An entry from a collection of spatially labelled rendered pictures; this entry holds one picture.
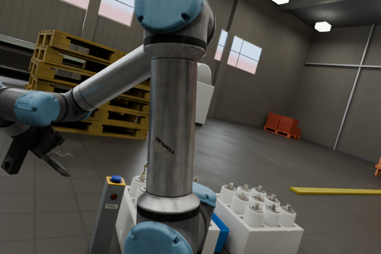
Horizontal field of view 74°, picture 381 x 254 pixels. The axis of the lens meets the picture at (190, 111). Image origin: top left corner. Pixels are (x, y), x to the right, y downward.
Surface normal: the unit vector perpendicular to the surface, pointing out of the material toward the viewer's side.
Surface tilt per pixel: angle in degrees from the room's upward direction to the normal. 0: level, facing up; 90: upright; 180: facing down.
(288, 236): 90
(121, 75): 105
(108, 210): 90
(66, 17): 90
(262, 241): 90
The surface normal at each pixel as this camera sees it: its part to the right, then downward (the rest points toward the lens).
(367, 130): -0.82, -0.18
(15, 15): 0.51, 0.20
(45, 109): 0.95, 0.14
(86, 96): -0.10, 0.31
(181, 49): 0.19, 0.70
